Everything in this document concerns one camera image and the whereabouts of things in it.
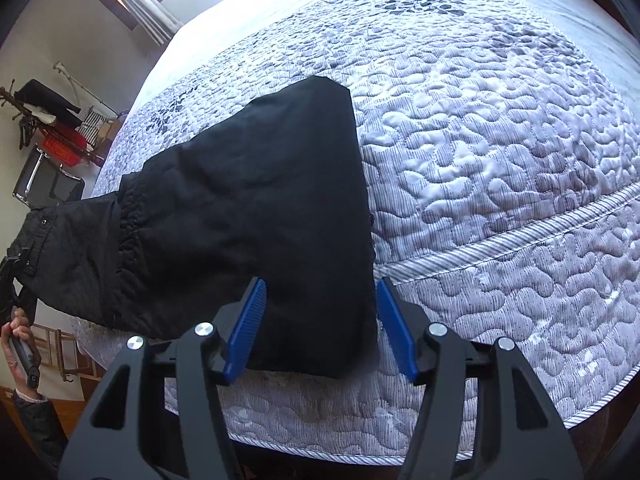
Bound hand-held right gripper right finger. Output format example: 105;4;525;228
375;277;586;480

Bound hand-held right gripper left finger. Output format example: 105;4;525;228
57;276;268;480

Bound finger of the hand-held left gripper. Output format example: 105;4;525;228
1;255;28;286

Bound black pants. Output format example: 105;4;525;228
7;76;378;380

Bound person's left forearm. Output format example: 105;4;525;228
12;387;69;463

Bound person's left hand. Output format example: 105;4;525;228
0;307;32;392

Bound wooden stool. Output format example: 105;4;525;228
30;322;101;386

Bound black chrome chair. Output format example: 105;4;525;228
12;145;86;208

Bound hanging red garment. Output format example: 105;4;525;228
39;127;93;166

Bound striped cloth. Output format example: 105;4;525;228
77;106;111;140

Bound wooden coat rack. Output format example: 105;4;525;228
0;85;106;168

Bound hanging black garment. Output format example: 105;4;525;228
15;79;83;123

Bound lavender quilted bedspread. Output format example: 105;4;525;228
70;0;640;461

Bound white metal rack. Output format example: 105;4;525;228
52;61;123;126

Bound pale pleated curtain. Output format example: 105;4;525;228
65;0;183;46

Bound bed with white sheet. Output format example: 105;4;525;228
70;0;640;461

